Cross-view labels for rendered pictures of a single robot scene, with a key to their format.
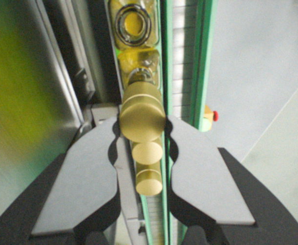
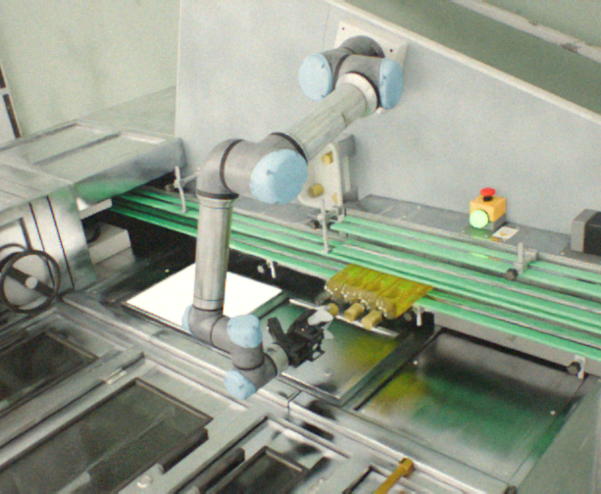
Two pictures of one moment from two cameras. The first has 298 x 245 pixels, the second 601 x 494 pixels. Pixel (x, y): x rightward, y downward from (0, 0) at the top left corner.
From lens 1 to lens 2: 1.87 m
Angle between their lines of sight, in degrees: 78
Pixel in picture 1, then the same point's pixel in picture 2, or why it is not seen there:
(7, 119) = (339, 350)
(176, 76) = not seen: hidden behind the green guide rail
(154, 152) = (347, 315)
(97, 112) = (437, 320)
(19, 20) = (336, 326)
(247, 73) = (449, 142)
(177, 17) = not seen: hidden behind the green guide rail
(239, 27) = (407, 155)
